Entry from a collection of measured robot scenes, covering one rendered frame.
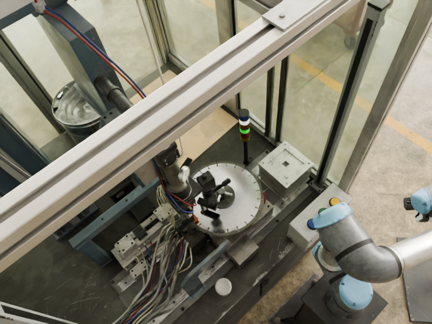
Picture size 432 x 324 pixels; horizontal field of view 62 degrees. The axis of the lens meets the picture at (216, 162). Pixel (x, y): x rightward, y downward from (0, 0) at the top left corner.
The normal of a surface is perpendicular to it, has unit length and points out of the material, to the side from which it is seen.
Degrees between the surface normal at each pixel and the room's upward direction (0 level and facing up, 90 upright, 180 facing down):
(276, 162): 0
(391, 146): 0
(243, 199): 0
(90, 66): 90
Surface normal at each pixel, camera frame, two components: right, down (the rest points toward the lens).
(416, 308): -0.10, -0.51
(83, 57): 0.66, 0.62
